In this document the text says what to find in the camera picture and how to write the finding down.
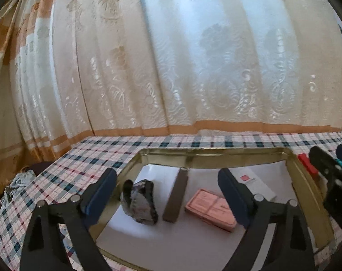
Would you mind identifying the brown comb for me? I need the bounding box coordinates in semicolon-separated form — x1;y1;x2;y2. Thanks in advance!
162;168;189;223

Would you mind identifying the white box with red label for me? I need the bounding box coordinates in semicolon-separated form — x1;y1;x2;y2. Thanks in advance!
236;169;276;201

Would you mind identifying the pink box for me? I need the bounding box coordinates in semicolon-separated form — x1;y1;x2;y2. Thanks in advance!
184;189;237;233

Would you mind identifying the cream floral lace curtain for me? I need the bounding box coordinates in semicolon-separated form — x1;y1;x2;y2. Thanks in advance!
0;0;342;170

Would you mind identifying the plaid tablecloth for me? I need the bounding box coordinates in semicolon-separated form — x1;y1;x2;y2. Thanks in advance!
0;131;342;271

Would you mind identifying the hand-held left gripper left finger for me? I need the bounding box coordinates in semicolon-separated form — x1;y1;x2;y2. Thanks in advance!
20;168;118;271

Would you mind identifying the red building block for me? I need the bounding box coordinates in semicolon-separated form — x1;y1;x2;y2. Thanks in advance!
297;153;319;175

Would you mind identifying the grey patterned cloth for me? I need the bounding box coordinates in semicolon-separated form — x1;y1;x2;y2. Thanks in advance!
0;172;36;204

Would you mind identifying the gold metal tin box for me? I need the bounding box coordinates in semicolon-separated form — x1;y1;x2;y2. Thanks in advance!
93;147;336;269

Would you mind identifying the grey patterned hair claw clip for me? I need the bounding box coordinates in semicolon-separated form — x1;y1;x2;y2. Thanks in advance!
119;179;158;226

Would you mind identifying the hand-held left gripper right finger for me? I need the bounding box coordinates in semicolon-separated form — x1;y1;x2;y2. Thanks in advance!
218;168;315;271

